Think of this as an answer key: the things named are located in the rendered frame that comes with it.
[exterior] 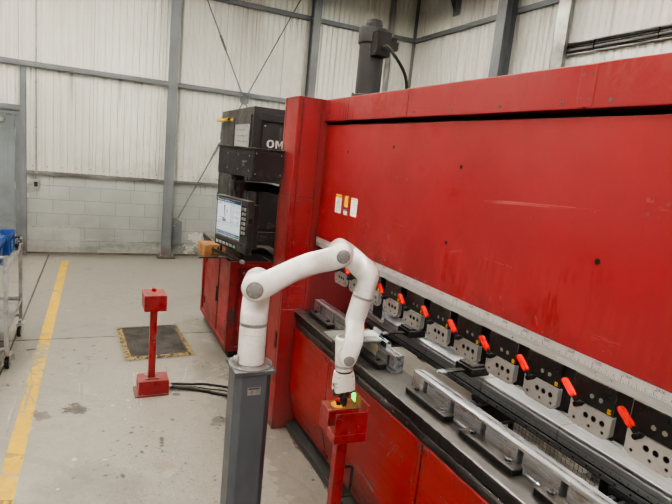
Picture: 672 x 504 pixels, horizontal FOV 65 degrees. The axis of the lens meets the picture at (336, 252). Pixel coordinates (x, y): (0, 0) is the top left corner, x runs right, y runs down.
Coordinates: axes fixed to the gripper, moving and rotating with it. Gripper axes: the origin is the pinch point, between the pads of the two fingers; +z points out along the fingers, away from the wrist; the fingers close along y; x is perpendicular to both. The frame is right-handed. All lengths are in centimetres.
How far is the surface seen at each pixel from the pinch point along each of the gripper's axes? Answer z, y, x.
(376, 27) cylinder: -183, -55, -96
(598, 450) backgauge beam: -8, -69, 78
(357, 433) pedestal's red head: 14.4, -5.4, 4.8
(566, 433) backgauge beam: -6, -68, 64
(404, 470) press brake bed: 28.6, -23.0, 18.5
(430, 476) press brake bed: 20.0, -25.0, 36.7
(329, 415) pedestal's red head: 8.4, 5.0, -4.5
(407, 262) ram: -59, -39, -17
